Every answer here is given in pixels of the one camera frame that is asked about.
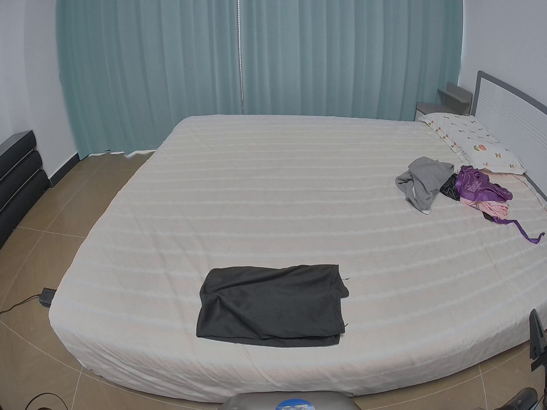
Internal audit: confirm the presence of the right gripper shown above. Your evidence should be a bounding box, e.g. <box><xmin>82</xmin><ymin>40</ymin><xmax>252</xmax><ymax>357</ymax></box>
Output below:
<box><xmin>529</xmin><ymin>309</ymin><xmax>547</xmax><ymax>372</ymax></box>

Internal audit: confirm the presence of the black T-shirt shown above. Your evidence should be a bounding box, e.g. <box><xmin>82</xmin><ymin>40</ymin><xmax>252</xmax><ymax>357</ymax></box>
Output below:
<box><xmin>196</xmin><ymin>264</ymin><xmax>350</xmax><ymax>348</ymax></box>

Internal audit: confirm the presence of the bed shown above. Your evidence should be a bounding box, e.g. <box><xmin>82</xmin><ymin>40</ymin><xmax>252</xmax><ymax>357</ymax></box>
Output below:
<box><xmin>48</xmin><ymin>70</ymin><xmax>547</xmax><ymax>404</ymax></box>

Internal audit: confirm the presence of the pink garment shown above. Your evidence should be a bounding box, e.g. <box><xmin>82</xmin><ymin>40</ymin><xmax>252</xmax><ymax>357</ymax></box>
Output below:
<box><xmin>459</xmin><ymin>198</ymin><xmax>510</xmax><ymax>220</ymax></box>

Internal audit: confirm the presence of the purple satin garment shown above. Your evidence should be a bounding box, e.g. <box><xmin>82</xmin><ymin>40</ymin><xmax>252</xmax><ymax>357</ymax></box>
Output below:
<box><xmin>455</xmin><ymin>165</ymin><xmax>545</xmax><ymax>245</ymax></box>

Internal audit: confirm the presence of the black shiny garment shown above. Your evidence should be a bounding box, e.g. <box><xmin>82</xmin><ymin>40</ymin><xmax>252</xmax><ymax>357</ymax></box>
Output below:
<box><xmin>440</xmin><ymin>174</ymin><xmax>461</xmax><ymax>201</ymax></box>

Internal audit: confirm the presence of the grey garment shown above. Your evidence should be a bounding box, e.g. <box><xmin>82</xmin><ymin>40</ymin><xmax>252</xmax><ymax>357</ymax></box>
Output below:
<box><xmin>395</xmin><ymin>156</ymin><xmax>455</xmax><ymax>215</ymax></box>

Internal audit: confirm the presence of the white printed pillow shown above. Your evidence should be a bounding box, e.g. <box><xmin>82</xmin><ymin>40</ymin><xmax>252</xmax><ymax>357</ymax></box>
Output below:
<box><xmin>419</xmin><ymin>112</ymin><xmax>527</xmax><ymax>175</ymax></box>

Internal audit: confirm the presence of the grey bedside table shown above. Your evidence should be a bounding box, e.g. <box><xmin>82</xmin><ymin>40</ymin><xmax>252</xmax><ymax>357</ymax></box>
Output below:
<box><xmin>416</xmin><ymin>81</ymin><xmax>473</xmax><ymax>120</ymax></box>

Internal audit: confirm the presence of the blue-green curtain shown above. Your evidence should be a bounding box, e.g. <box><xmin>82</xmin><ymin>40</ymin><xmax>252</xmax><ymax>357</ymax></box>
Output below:
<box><xmin>237</xmin><ymin>0</ymin><xmax>464</xmax><ymax>120</ymax></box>
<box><xmin>56</xmin><ymin>0</ymin><xmax>244</xmax><ymax>158</ymax></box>

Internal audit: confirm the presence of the black chest of drawers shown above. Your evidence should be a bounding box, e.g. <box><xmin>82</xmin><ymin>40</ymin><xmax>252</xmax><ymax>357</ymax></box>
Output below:
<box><xmin>0</xmin><ymin>130</ymin><xmax>51</xmax><ymax>249</ymax></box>

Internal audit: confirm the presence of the black cable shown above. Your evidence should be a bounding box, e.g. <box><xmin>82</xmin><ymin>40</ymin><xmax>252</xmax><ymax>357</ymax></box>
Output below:
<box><xmin>26</xmin><ymin>393</ymin><xmax>65</xmax><ymax>410</ymax></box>
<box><xmin>0</xmin><ymin>295</ymin><xmax>42</xmax><ymax>315</ymax></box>

